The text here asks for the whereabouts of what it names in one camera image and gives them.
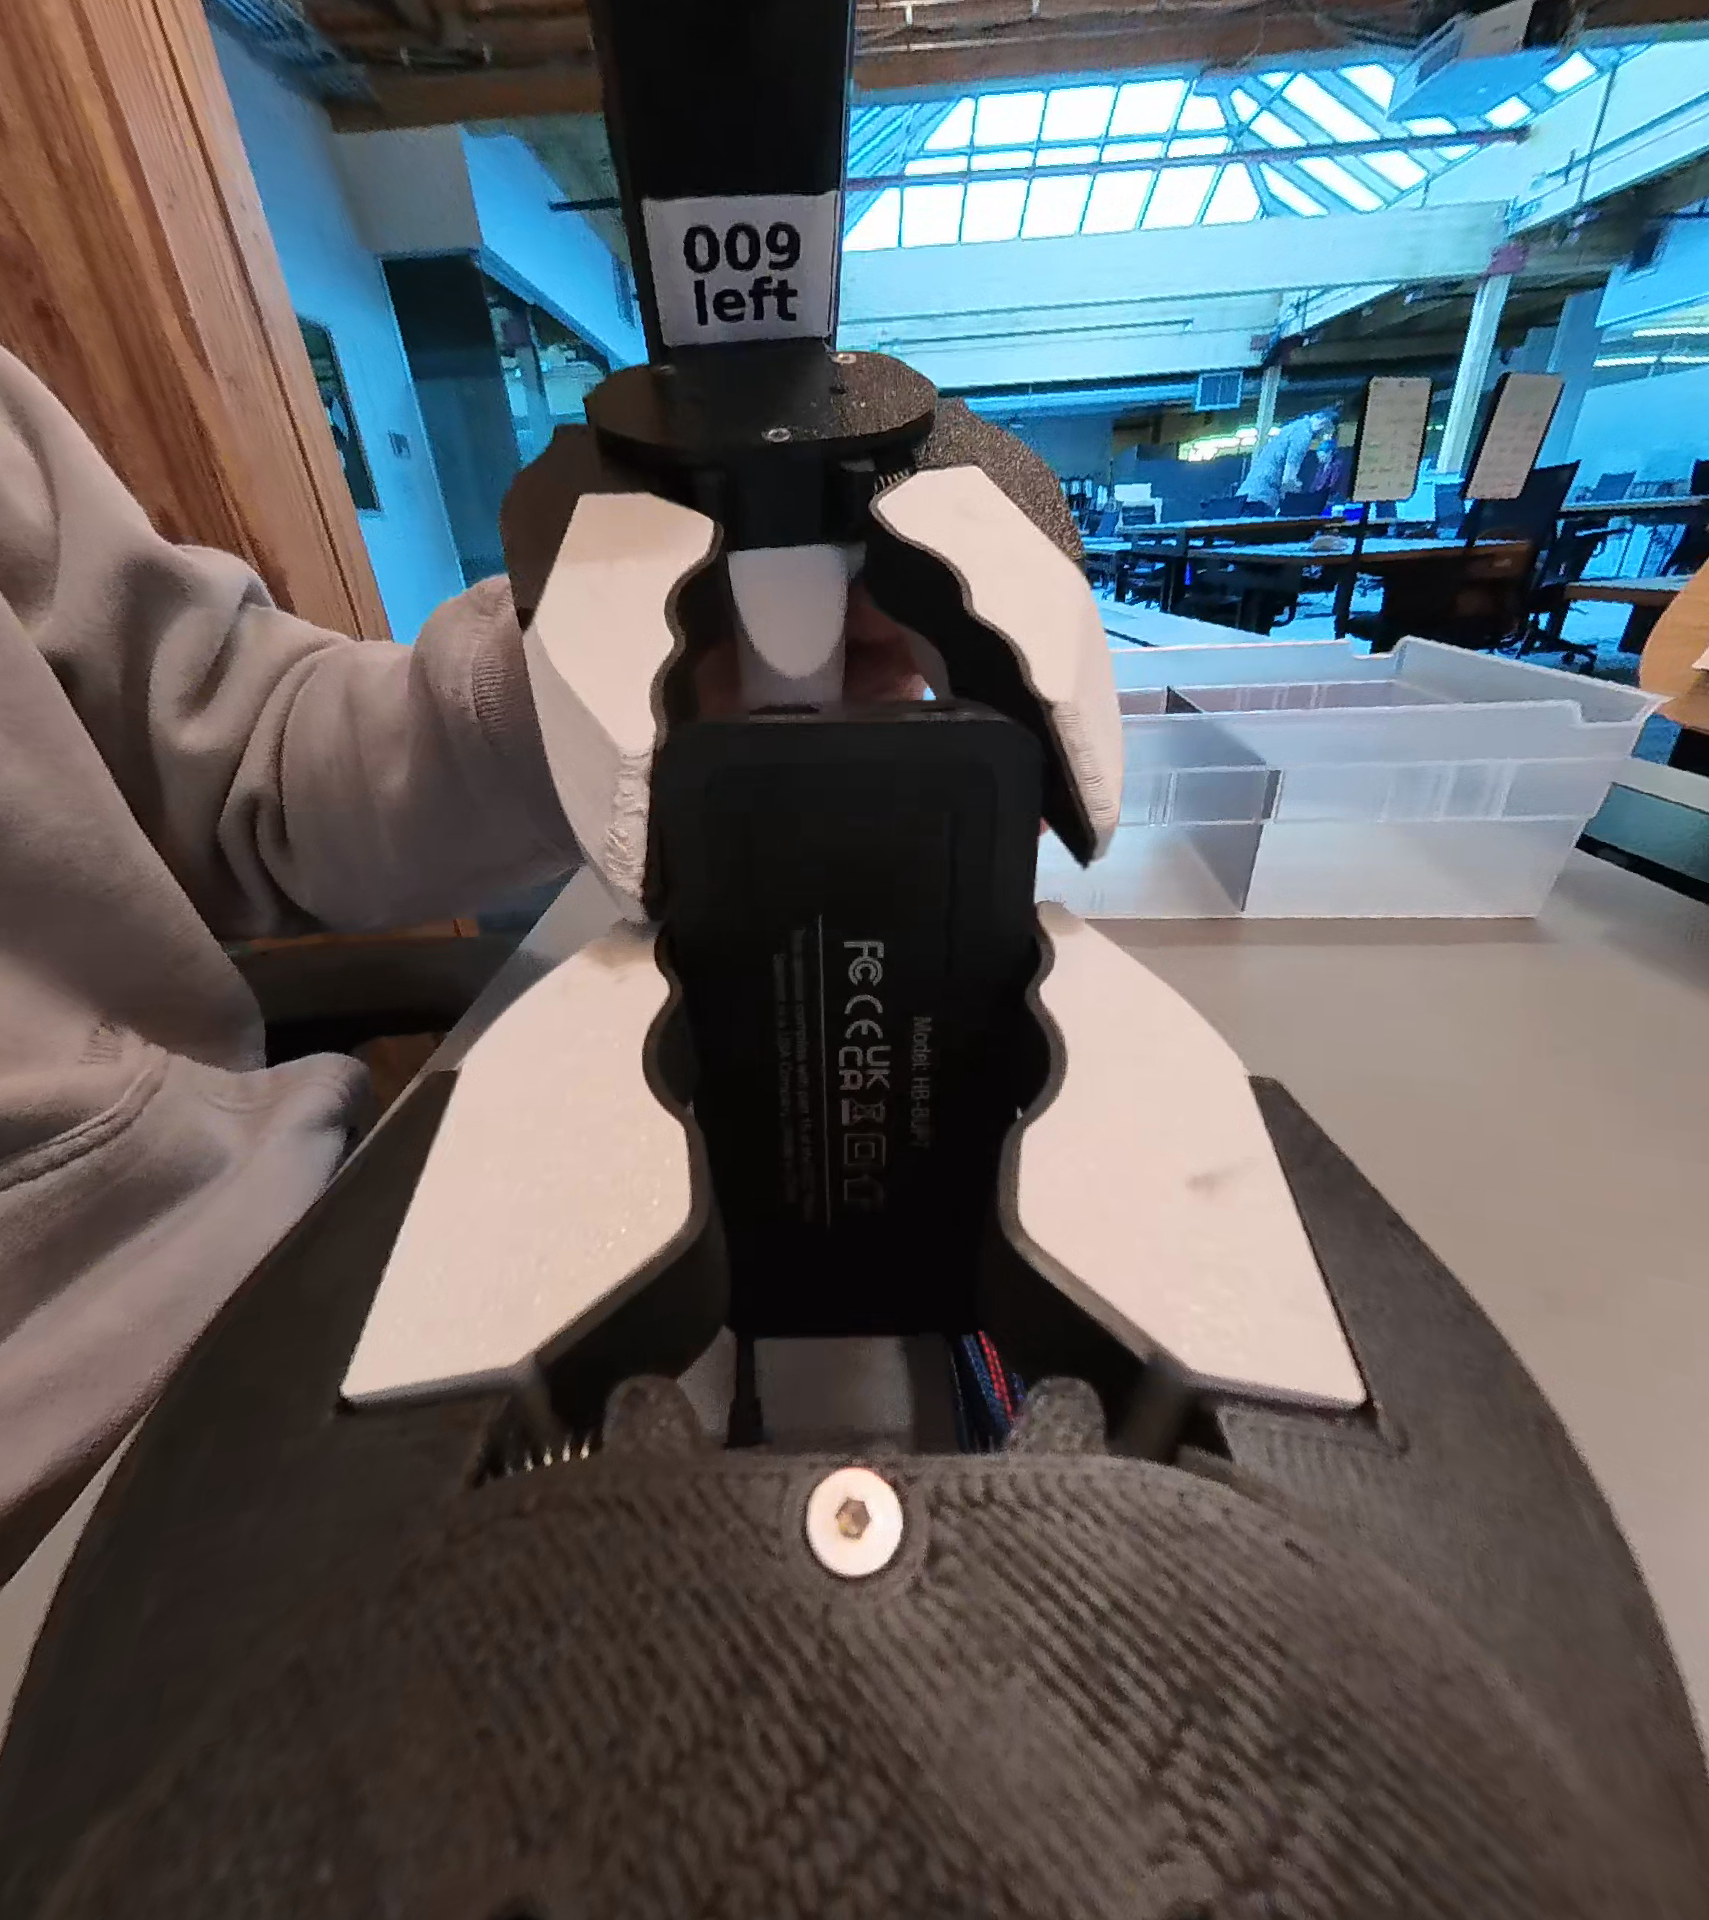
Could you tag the long wooden table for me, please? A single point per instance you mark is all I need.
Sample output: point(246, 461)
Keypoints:
point(1318, 555)

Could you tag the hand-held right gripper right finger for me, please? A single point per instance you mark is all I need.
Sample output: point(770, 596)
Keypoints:
point(1184, 1184)

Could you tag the dark framed wall picture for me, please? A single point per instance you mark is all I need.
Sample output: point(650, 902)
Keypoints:
point(337, 413)

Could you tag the person's left forearm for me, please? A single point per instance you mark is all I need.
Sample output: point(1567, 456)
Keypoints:
point(194, 630)

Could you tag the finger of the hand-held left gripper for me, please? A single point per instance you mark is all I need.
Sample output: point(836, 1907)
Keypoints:
point(1011, 630)
point(591, 675)

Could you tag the dark teal box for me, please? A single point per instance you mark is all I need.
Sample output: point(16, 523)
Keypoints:
point(1694, 825)

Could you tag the black office chair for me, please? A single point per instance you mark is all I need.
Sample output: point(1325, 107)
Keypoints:
point(1536, 555)

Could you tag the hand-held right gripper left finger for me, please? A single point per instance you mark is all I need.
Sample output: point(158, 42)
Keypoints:
point(539, 1184)

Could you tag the clear plastic divided bin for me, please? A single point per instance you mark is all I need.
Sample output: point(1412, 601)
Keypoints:
point(1392, 855)

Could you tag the person's left hand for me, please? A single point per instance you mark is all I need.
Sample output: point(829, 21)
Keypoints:
point(891, 661)

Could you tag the person's grey hoodie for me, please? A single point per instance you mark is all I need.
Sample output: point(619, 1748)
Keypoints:
point(44, 1230)

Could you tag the wooden pillar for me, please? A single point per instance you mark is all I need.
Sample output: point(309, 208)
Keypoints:
point(74, 181)

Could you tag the paper flip board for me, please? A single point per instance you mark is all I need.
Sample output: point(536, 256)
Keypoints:
point(1513, 434)
point(1390, 434)

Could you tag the grey desk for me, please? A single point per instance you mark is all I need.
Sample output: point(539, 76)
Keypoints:
point(1543, 1200)

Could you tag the black rectangular device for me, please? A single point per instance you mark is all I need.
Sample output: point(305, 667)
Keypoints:
point(855, 901)

